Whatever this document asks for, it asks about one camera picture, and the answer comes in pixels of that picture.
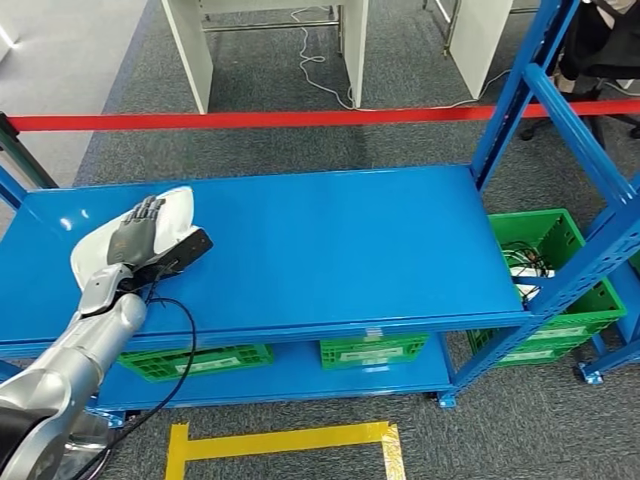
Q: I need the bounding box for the black cable bundle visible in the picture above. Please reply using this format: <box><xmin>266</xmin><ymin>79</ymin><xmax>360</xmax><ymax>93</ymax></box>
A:
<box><xmin>501</xmin><ymin>240</ymin><xmax>551</xmax><ymax>280</ymax></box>

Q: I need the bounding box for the person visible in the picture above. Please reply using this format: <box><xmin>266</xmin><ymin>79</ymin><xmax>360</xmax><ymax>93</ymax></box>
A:
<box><xmin>549</xmin><ymin>0</ymin><xmax>640</xmax><ymax>101</ymax></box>

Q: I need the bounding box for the green plastic crate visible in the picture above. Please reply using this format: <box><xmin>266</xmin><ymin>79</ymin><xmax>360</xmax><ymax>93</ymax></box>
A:
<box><xmin>487</xmin><ymin>209</ymin><xmax>628</xmax><ymax>344</ymax></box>
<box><xmin>117</xmin><ymin>343</ymin><xmax>275</xmax><ymax>385</ymax></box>
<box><xmin>319</xmin><ymin>333</ymin><xmax>431</xmax><ymax>372</ymax></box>
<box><xmin>467</xmin><ymin>324</ymin><xmax>601</xmax><ymax>370</ymax></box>

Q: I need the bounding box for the white desk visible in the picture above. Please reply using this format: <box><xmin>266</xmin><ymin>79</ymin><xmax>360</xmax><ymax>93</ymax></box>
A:
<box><xmin>422</xmin><ymin>0</ymin><xmax>541</xmax><ymax>101</ymax></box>
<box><xmin>161</xmin><ymin>0</ymin><xmax>370</xmax><ymax>115</ymax></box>

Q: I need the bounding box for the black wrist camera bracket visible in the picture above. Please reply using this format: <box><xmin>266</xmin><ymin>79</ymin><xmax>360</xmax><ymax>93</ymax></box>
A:
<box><xmin>119</xmin><ymin>227</ymin><xmax>215</xmax><ymax>294</ymax></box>

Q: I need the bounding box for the black office chair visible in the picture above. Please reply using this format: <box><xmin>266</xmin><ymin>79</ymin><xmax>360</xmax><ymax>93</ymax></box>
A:
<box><xmin>519</xmin><ymin>62</ymin><xmax>640</xmax><ymax>150</ymax></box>

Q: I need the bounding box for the white thin cable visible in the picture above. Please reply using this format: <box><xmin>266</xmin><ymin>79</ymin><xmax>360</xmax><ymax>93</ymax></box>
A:
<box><xmin>291</xmin><ymin>6</ymin><xmax>512</xmax><ymax>113</ymax></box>

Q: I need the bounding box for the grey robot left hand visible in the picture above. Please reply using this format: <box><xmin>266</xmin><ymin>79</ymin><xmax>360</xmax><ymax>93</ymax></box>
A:
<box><xmin>106</xmin><ymin>195</ymin><xmax>167</xmax><ymax>270</ymax></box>

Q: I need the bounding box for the white power strip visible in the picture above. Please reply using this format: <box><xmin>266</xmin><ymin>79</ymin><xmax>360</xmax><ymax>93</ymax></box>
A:
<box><xmin>509</xmin><ymin>264</ymin><xmax>557</xmax><ymax>301</ymax></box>

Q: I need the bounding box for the blue metal shelf rack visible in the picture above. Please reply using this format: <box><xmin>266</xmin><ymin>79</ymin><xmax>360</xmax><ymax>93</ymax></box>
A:
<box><xmin>580</xmin><ymin>248</ymin><xmax>640</xmax><ymax>388</ymax></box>
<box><xmin>0</xmin><ymin>0</ymin><xmax>640</xmax><ymax>430</ymax></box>

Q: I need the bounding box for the red barrier belt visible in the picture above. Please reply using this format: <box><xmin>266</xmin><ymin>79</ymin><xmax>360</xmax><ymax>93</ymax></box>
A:
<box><xmin>7</xmin><ymin>99</ymin><xmax>640</xmax><ymax>132</ymax></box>

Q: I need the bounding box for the black stanchion post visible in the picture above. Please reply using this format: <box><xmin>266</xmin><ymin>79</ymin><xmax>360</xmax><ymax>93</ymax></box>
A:
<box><xmin>0</xmin><ymin>111</ymin><xmax>60</xmax><ymax>191</ymax></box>

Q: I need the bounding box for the white curved plastic part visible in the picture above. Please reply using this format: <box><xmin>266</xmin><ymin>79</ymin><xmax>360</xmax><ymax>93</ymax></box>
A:
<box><xmin>69</xmin><ymin>186</ymin><xmax>202</xmax><ymax>293</ymax></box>

